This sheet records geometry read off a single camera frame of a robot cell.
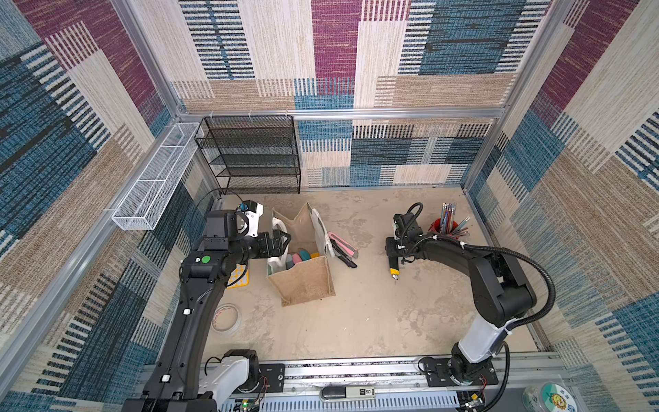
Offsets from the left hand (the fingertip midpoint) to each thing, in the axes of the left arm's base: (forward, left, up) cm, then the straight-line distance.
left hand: (277, 237), depth 73 cm
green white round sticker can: (-36, -68, -18) cm, 79 cm away
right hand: (+10, -39, -23) cm, 46 cm away
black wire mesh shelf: (+48, +17, -7) cm, 51 cm away
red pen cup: (+15, -53, -15) cm, 57 cm away
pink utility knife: (+8, -2, -25) cm, 26 cm away
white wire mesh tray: (+7, +36, +8) cm, 37 cm away
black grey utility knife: (+9, -19, -24) cm, 32 cm away
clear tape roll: (-13, +19, -26) cm, 35 cm away
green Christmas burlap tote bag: (-6, -6, -11) cm, 14 cm away
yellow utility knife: (+7, -9, -21) cm, 24 cm away
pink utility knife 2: (+13, -21, -24) cm, 34 cm away
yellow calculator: (-14, +7, +4) cm, 16 cm away
